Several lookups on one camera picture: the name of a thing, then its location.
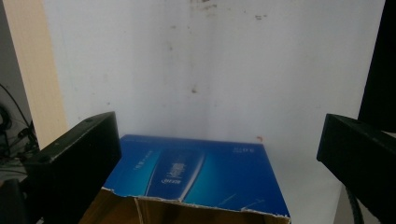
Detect black cable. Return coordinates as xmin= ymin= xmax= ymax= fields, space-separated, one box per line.
xmin=345 ymin=186 xmax=366 ymax=224

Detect blue cardboard box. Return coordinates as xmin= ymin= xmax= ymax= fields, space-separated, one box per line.
xmin=78 ymin=133 xmax=291 ymax=224

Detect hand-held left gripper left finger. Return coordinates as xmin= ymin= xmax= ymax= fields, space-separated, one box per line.
xmin=21 ymin=111 xmax=122 ymax=224

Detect dark curtain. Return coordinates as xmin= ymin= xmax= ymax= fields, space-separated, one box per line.
xmin=358 ymin=0 xmax=396 ymax=133

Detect white board panel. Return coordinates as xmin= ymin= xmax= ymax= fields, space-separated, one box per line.
xmin=2 ymin=0 xmax=387 ymax=224

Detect black cables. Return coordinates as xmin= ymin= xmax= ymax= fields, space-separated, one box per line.
xmin=0 ymin=83 xmax=40 ymax=166

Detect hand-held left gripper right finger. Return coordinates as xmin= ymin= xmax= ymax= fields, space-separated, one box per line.
xmin=316 ymin=113 xmax=396 ymax=224

